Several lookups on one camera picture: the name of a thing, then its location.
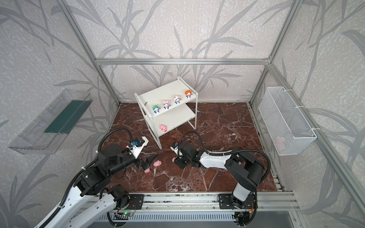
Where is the teal blue cat figurine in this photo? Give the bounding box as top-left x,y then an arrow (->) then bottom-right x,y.
152,104 -> 160,114

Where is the pink hat blue figurine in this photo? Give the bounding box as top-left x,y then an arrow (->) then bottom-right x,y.
163,100 -> 170,110

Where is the white blue round figurine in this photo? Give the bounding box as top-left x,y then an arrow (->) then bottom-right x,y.
174,96 -> 181,105

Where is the orange blue figurine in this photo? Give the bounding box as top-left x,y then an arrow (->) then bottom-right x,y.
184,90 -> 193,99

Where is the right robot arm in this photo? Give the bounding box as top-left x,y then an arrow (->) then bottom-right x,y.
171,142 -> 271,213

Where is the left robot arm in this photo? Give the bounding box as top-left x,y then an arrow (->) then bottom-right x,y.
37,138 -> 157,228

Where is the white two-tier metal shelf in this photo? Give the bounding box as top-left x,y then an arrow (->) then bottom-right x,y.
135,77 -> 199,149

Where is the green circuit board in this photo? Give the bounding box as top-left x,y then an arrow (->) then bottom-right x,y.
115,211 -> 135,219

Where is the pink toy in basket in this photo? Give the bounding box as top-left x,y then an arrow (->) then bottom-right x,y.
273,136 -> 286,152

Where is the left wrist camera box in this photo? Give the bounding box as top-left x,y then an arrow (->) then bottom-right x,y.
127,136 -> 149,159

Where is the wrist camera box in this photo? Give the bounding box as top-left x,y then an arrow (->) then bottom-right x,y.
170,142 -> 180,156
127,136 -> 149,159

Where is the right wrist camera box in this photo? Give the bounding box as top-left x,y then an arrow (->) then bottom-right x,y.
170,142 -> 180,156

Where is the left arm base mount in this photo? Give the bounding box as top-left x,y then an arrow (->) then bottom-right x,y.
106,185 -> 144,228

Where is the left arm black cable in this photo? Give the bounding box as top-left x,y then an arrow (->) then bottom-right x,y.
39,127 -> 134,228

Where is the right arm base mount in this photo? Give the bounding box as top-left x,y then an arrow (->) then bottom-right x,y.
217,192 -> 258,228

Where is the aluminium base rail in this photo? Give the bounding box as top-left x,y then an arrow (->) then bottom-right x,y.
76,191 -> 306,228

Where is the clear plastic wall bin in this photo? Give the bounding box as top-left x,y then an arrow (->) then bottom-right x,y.
9,89 -> 93,155

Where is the white wire mesh basket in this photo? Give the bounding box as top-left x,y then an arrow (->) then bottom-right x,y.
259,86 -> 317,156

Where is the aluminium enclosure frame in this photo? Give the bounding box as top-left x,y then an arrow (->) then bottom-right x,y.
56,1 -> 365,213

